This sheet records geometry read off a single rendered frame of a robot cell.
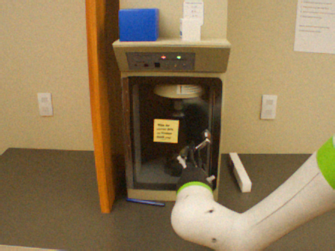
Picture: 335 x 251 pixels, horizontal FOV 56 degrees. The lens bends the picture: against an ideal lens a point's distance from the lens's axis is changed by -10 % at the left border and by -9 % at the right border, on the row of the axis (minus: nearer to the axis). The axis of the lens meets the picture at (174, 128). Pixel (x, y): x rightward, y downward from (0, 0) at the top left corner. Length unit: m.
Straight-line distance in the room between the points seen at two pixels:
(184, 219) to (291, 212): 0.22
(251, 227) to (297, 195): 0.15
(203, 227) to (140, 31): 0.53
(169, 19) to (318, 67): 0.81
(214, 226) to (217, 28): 0.58
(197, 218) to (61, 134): 1.09
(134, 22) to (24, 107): 0.93
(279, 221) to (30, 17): 1.33
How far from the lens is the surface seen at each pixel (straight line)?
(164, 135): 1.10
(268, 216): 0.70
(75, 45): 1.55
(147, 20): 0.92
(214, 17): 1.03
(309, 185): 0.61
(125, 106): 1.08
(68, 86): 1.60
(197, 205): 0.73
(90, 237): 1.09
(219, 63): 0.99
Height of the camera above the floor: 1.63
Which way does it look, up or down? 22 degrees down
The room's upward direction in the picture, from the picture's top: straight up
